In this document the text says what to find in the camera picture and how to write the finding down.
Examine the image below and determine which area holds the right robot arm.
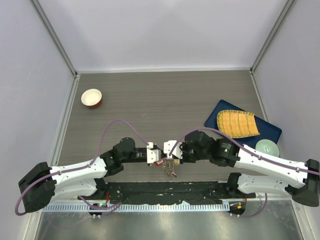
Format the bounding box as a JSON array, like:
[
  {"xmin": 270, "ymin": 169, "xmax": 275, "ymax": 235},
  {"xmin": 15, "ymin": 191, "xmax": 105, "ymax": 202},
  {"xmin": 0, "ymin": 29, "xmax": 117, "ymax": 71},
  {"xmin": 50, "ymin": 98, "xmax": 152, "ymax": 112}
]
[{"xmin": 173, "ymin": 127, "xmax": 320, "ymax": 207}]

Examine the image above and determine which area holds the red key tag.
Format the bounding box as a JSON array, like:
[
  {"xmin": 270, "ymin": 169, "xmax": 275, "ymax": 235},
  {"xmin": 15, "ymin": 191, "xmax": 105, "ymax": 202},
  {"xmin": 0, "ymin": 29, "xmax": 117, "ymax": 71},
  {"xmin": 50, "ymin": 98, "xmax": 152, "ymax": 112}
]
[{"xmin": 155, "ymin": 161, "xmax": 164, "ymax": 166}]

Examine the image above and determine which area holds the yellow bamboo basket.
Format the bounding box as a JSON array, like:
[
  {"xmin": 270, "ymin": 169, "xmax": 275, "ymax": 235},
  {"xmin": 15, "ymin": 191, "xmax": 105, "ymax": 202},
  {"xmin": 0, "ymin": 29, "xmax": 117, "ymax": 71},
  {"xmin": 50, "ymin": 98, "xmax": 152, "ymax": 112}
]
[{"xmin": 216, "ymin": 109, "xmax": 260, "ymax": 139}]

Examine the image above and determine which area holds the white slotted cable duct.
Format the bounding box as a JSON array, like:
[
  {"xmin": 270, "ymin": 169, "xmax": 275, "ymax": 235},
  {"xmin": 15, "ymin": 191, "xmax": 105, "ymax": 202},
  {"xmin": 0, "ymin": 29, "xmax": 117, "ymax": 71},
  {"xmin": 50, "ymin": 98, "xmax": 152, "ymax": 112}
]
[{"xmin": 42, "ymin": 202, "xmax": 230, "ymax": 213}]

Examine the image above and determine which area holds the black mounting plate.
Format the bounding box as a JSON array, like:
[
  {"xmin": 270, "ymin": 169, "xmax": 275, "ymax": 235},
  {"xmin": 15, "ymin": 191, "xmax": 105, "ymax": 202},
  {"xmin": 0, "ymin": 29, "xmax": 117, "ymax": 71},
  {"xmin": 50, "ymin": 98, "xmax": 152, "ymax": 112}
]
[{"xmin": 83, "ymin": 181, "xmax": 256, "ymax": 205}]

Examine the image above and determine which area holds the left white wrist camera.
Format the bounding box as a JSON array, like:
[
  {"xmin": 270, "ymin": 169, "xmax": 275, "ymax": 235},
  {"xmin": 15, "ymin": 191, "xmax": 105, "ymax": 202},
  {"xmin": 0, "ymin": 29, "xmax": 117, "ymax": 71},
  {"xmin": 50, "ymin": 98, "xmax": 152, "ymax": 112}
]
[{"xmin": 146, "ymin": 142, "xmax": 162, "ymax": 165}]

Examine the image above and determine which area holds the pale green bowl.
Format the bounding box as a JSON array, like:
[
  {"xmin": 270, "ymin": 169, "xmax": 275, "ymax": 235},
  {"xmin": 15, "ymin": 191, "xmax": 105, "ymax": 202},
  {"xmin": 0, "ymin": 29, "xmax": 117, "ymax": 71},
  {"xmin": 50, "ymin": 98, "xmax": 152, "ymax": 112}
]
[{"xmin": 255, "ymin": 139, "xmax": 280, "ymax": 157}]

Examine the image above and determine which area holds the red white bowl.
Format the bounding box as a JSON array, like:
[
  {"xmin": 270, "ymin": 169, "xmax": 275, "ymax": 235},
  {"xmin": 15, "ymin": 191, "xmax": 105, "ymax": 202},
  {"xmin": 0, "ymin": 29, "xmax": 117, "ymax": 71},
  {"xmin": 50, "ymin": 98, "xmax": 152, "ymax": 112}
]
[{"xmin": 80, "ymin": 88, "xmax": 103, "ymax": 109}]

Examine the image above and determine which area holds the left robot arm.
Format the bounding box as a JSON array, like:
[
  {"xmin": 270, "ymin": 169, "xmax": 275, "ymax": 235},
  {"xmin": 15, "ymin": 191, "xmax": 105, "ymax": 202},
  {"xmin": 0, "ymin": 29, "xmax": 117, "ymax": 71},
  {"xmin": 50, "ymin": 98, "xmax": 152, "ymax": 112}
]
[{"xmin": 17, "ymin": 137, "xmax": 155, "ymax": 214}]

